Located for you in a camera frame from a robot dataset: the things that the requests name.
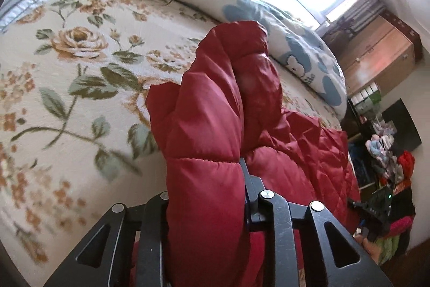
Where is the floral cream bed blanket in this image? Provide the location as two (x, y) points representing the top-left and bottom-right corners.
(1, 0), (342, 286)

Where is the red quilted down coat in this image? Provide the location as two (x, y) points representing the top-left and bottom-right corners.
(146, 21), (359, 286)

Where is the pile of colourful clothes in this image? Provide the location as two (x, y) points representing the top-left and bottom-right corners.
(365, 134), (416, 265)

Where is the dark shelf with items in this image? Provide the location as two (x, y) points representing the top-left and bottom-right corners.
(341, 83), (422, 194)

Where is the wooden wardrobe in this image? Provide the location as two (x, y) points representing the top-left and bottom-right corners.
(338, 10), (423, 98)

